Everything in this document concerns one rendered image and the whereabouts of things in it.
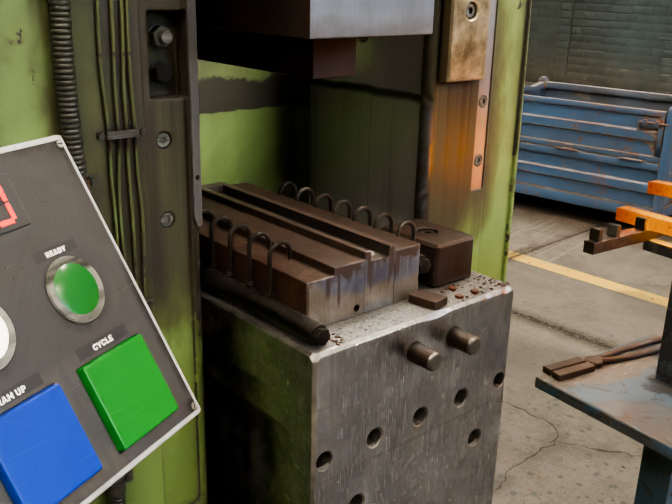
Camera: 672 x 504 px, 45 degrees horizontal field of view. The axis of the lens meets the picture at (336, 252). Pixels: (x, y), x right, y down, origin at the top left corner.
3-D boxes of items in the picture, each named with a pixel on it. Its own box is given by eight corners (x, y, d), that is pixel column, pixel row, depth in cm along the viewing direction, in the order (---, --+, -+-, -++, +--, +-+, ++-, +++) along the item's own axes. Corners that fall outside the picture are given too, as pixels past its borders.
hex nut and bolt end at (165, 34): (180, 84, 97) (178, 24, 94) (159, 86, 95) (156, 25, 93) (169, 82, 98) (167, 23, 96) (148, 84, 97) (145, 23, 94)
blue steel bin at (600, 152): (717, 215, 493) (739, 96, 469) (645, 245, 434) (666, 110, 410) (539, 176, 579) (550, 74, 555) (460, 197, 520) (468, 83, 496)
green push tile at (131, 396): (180, 408, 71) (141, 332, 70) (126, 450, 64) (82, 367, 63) (166, 412, 72) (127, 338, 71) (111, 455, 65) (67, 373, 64)
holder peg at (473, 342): (481, 352, 110) (482, 334, 109) (468, 358, 108) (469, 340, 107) (458, 342, 113) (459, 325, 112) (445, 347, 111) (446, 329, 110)
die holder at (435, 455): (489, 538, 133) (515, 284, 118) (309, 655, 109) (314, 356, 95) (283, 403, 173) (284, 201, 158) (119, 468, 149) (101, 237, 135)
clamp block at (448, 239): (473, 276, 121) (477, 235, 119) (434, 289, 116) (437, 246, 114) (415, 255, 130) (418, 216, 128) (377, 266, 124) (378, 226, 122)
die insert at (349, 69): (356, 76, 109) (357, 29, 107) (312, 79, 104) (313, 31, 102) (231, 56, 130) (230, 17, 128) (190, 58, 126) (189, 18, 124)
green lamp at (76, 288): (112, 312, 68) (109, 263, 66) (58, 326, 65) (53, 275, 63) (96, 301, 70) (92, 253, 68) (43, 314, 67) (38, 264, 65)
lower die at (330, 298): (417, 295, 114) (420, 237, 111) (306, 331, 101) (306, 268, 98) (246, 224, 144) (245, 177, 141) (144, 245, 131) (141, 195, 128)
